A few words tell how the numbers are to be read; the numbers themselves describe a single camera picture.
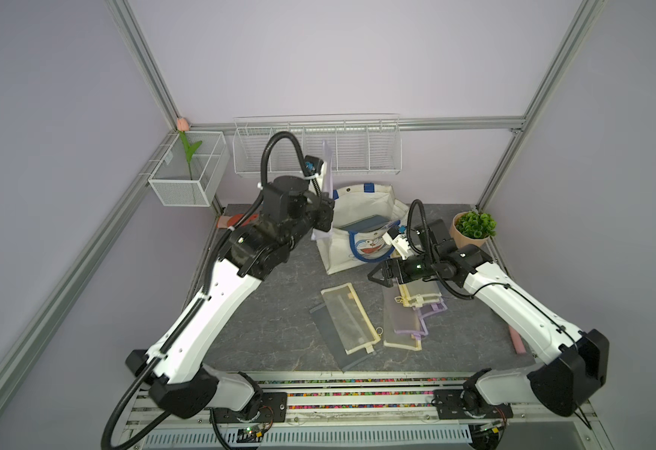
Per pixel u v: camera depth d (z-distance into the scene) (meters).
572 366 0.39
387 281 0.66
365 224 1.02
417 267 0.65
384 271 0.66
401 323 0.89
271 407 0.73
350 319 0.89
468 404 0.66
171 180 0.77
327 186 0.71
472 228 0.96
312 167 0.50
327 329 0.87
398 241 0.70
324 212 0.54
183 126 0.90
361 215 1.04
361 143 1.05
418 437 0.64
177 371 0.37
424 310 0.89
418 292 0.91
